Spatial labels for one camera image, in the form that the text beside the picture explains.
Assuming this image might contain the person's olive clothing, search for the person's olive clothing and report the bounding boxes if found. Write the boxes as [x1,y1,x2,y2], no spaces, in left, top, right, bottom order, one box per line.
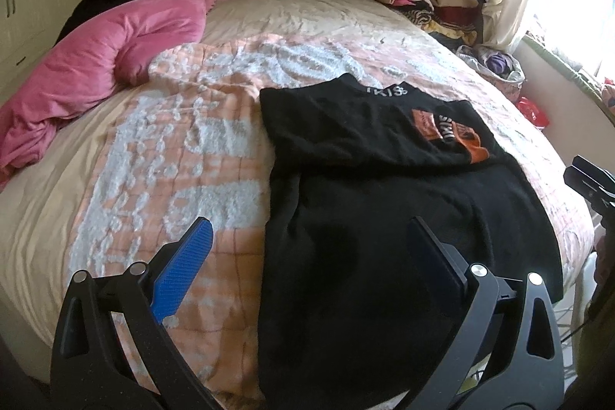
[572,242,615,410]

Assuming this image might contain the cream wardrobe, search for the cream wardrobe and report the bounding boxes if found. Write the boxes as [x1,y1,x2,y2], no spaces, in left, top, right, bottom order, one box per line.
[0,0,92,103]

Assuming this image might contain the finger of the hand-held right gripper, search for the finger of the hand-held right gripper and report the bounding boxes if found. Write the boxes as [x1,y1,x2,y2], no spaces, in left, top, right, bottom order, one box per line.
[563,166,615,211]
[573,154,615,187]

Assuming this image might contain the red plastic bag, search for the red plastic bag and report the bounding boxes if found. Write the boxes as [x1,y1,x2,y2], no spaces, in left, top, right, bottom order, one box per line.
[518,97,551,128]

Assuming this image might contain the floral fabric basket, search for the floral fabric basket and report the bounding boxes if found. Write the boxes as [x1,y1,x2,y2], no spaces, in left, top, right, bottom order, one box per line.
[455,45,527,103]

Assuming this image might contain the pink quilt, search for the pink quilt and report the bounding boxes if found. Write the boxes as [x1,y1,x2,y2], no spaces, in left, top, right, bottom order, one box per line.
[0,0,218,185]

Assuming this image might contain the peach patterned blanket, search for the peach patterned blanket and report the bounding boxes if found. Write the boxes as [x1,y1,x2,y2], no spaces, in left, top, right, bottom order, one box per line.
[0,0,594,406]

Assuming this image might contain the green windowsill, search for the green windowsill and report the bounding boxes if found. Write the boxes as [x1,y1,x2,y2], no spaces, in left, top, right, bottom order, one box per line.
[521,34,615,98]

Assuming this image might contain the black t-shirt orange print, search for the black t-shirt orange print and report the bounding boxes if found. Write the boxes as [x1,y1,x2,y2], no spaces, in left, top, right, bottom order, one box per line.
[257,73,564,396]

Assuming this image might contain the purple cloth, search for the purple cloth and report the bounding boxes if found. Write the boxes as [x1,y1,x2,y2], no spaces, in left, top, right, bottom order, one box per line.
[485,55,512,77]

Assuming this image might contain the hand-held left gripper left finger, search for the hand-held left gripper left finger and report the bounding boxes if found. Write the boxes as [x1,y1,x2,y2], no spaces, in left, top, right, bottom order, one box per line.
[50,217,222,410]

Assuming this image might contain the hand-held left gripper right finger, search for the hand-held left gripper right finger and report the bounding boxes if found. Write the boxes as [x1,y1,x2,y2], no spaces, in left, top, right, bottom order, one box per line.
[406,218,565,410]

